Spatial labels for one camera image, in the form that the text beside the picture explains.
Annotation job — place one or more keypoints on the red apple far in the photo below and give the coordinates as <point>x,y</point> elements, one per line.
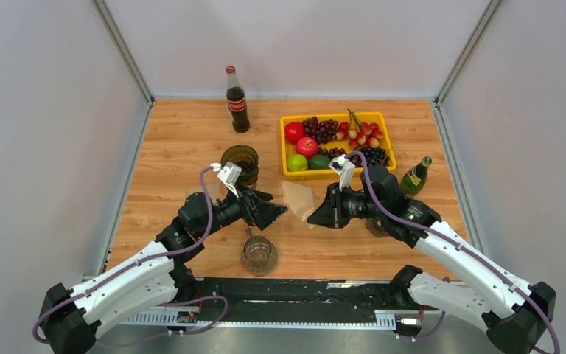
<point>293,132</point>

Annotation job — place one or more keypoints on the red apple near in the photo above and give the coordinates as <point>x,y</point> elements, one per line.
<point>307,147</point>

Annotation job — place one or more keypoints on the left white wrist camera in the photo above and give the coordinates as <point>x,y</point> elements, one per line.
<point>228,175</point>

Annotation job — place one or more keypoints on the yellow plastic fruit tray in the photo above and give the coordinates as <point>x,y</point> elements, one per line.
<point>288,148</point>

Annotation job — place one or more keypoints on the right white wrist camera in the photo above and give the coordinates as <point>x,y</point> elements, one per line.
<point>344,168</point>

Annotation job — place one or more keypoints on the grey transparent coffee dripper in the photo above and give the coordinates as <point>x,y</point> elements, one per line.
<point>375,228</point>

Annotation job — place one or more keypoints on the green glass bottle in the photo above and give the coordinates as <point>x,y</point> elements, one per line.
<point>414,180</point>

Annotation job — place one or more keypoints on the light green apple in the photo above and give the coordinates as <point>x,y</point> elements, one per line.
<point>296,163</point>

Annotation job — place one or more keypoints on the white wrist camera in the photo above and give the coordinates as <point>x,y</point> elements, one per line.
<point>228,175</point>
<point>344,168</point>

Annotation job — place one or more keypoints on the ribbed glass mug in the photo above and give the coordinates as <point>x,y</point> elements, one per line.
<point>259,256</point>

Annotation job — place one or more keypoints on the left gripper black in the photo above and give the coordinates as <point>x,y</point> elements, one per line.
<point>254,212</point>

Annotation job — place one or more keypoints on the red apple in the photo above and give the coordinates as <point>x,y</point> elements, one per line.
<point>307,147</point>
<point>293,132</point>

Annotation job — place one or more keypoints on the red grape bunch far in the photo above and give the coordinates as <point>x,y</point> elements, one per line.
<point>322,131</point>

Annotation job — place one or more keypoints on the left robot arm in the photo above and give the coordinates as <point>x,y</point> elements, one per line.
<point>72,319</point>

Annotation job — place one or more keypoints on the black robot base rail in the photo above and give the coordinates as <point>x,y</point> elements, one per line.
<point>289,304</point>

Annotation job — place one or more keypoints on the cola glass bottle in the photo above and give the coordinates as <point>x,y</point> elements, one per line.
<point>236,101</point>

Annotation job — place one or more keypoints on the dark green lime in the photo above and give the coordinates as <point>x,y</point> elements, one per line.
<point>319,162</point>

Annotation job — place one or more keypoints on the dark grape bunch near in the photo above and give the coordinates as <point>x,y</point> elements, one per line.
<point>374,156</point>

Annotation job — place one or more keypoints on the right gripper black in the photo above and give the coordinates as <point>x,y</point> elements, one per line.
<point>329,213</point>

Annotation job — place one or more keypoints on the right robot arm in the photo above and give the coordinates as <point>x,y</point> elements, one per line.
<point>513,313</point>

